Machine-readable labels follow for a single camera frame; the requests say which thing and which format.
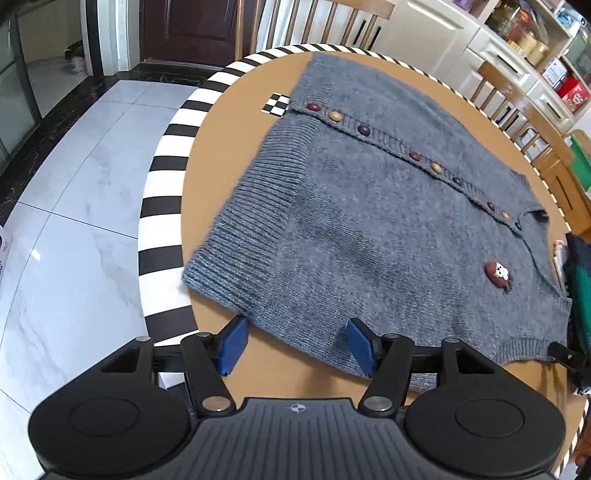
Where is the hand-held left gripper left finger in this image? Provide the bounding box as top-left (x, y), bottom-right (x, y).
top-left (99, 315), bottom-right (250, 416)

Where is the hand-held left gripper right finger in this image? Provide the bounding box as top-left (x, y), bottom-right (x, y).
top-left (347, 318), bottom-right (502, 416)

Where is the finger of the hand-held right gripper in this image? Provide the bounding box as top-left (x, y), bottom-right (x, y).
top-left (549, 342), bottom-right (591, 376)

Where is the grey knit button vest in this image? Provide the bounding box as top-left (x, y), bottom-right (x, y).
top-left (181, 52), bottom-right (573, 393)

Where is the green blue knit sweater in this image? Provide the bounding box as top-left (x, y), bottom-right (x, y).
top-left (564, 232), bottom-right (591, 395)

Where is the white folded garment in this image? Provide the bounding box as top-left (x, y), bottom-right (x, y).
top-left (551, 239), bottom-right (571, 291)

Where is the wooden sideboard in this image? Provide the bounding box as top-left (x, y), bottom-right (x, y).
top-left (538, 157), bottom-right (591, 232)

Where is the green plastic basket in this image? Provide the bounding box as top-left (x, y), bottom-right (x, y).
top-left (570, 130), bottom-right (591, 191)

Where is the checkerboard marker sticker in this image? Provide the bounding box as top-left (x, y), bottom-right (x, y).
top-left (262, 92), bottom-right (291, 116)

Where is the wooden spindle chair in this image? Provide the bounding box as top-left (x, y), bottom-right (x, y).
top-left (470, 62), bottom-right (578, 163)
top-left (235, 0), bottom-right (395, 51)

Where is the red gift box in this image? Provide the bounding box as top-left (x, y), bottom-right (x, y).
top-left (556, 76), bottom-right (591, 112)

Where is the green storage box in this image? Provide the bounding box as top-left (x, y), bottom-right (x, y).
top-left (564, 28), bottom-right (591, 75)

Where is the dark wooden door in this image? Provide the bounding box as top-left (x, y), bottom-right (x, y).
top-left (141, 0), bottom-right (259, 65)

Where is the black framed glass door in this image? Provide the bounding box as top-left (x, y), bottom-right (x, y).
top-left (0, 0), bottom-right (47, 167)

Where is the white wall cabinet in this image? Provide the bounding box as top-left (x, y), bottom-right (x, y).
top-left (365, 0), bottom-right (591, 139)

